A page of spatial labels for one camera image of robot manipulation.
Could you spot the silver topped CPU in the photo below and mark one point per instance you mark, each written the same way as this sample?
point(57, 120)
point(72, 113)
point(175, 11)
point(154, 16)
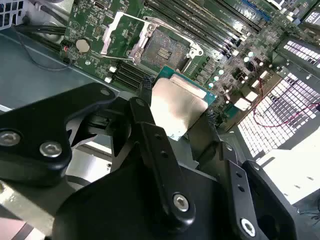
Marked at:
point(177, 105)

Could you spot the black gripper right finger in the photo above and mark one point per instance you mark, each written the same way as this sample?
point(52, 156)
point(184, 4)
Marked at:
point(235, 207)

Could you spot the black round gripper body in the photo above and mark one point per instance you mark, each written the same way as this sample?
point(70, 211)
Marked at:
point(112, 205)

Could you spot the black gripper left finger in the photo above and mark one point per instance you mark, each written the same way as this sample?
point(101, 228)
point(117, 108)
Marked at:
point(37, 120)

